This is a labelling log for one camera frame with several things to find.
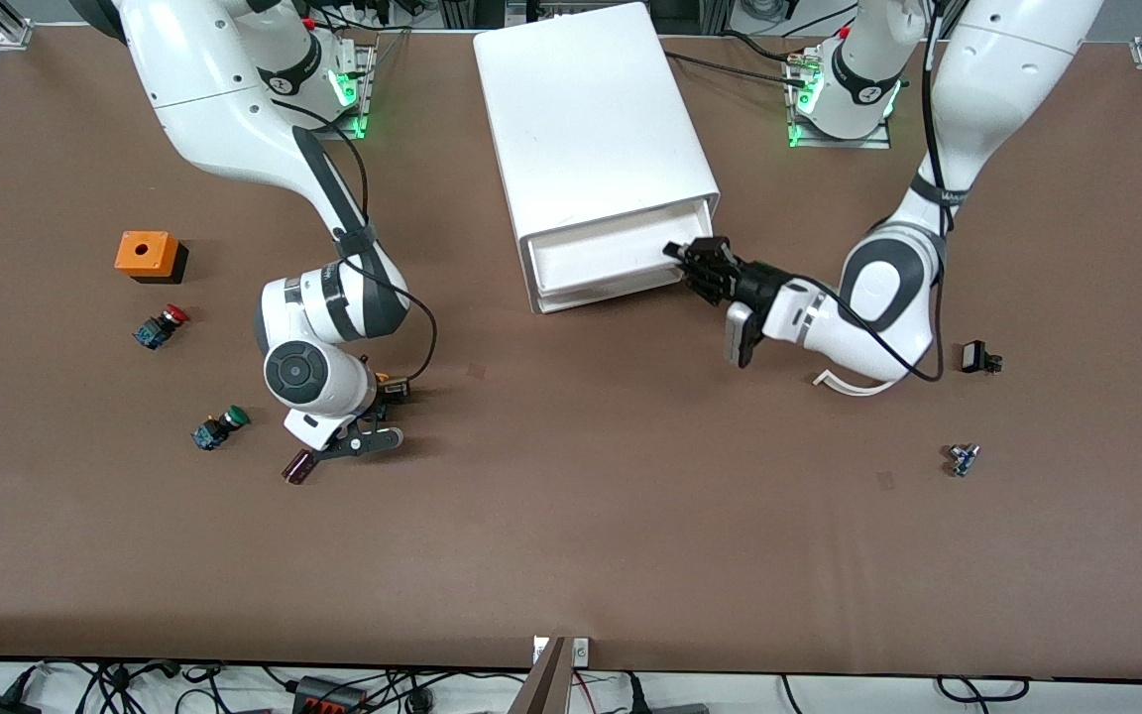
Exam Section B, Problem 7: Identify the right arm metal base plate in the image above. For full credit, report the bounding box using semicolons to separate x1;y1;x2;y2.
333;45;376;141

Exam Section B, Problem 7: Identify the white curved plastic piece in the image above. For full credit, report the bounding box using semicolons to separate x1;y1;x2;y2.
813;367;899;398

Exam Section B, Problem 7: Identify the red push button switch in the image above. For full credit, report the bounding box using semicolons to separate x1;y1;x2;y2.
132;304;191;350

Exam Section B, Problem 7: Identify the white plastic drawer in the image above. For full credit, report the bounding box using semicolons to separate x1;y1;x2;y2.
537;266;688;312
528;213;706;294

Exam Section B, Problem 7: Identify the white drawer cabinet housing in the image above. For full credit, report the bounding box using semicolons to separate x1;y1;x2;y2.
472;2;723;315

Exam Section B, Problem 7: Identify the black power strip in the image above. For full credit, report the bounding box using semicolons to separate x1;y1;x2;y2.
293;675;371;714

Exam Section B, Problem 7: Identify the grey slanted post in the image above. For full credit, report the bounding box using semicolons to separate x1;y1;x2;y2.
507;637;572;714

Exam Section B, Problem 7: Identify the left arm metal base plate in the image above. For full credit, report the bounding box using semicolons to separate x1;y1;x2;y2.
787;59;892;150

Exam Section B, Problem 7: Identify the black cable on table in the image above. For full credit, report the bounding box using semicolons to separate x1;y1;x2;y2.
667;50;810;88

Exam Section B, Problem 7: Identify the orange button enclosure box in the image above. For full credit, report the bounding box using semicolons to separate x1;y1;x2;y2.
115;231;189;286

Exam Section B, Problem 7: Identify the green push button switch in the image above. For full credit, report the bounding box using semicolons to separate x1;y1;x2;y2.
191;405;251;452

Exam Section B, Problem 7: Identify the small white bracket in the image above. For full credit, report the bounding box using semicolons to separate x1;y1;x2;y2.
531;637;592;667

